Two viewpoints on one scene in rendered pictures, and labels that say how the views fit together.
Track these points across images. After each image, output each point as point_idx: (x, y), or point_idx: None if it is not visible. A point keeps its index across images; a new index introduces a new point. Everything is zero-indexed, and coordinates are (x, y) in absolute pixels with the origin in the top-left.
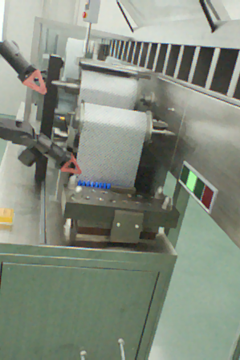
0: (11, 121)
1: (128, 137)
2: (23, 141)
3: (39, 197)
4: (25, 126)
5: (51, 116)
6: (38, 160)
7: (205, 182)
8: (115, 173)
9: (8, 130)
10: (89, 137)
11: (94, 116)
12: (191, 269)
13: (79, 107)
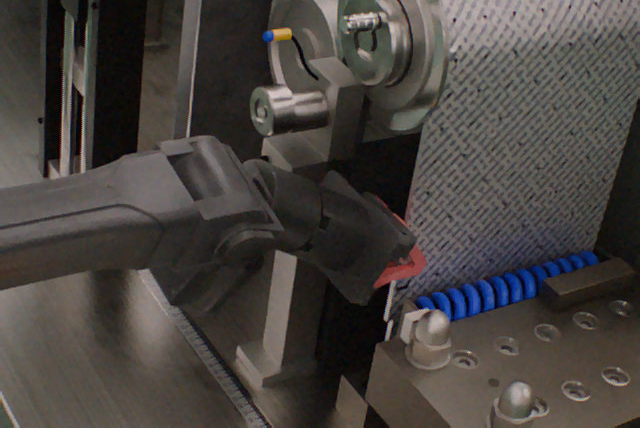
0: (156, 172)
1: (599, 72)
2: (236, 255)
3: (202, 369)
4: (220, 174)
5: None
6: None
7: None
8: (540, 221)
9: (169, 232)
10: (461, 118)
11: (480, 25)
12: None
13: None
